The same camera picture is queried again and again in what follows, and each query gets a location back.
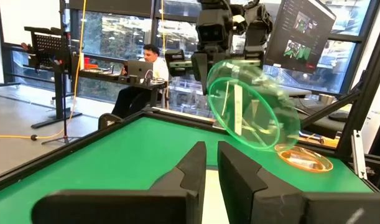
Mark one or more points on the grey laptop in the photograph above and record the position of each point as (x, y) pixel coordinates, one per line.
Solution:
(140, 69)

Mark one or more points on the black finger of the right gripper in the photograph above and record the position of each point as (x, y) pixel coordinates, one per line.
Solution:
(200, 70)
(254, 54)

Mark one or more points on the clear green plastic plate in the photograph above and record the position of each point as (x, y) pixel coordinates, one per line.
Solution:
(261, 102)

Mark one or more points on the red box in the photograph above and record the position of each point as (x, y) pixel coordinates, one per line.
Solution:
(90, 63)

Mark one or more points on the clear orange plastic plate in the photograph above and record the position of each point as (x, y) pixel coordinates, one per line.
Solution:
(304, 160)

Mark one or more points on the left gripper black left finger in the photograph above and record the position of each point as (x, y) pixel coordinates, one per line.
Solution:
(177, 199)

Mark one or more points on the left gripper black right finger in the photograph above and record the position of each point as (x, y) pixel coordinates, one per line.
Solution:
(245, 193)

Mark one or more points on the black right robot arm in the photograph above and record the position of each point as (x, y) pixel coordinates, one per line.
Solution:
(258, 21)

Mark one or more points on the black computer monitor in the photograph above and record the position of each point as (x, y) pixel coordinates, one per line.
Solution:
(298, 34)

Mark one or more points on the black round monitor base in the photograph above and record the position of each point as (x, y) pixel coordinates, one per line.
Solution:
(338, 117)

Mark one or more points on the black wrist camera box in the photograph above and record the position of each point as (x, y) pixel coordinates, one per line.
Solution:
(213, 31)

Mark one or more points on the black diagonal frame brace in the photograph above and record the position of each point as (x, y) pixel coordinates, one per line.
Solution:
(329, 109)

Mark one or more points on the silver metal bracket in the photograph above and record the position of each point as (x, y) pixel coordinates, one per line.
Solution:
(359, 155)

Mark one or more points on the black table edge rail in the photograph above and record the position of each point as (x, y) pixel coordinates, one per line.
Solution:
(68, 149)

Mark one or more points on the black perforated panel stand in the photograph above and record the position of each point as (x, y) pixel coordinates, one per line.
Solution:
(48, 46)

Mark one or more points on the black aluminium frame post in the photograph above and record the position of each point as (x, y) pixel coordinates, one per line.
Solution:
(364, 93)

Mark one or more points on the person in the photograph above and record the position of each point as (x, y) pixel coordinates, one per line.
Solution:
(160, 70)

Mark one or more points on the black desk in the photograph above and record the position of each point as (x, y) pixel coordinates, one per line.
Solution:
(99, 75)

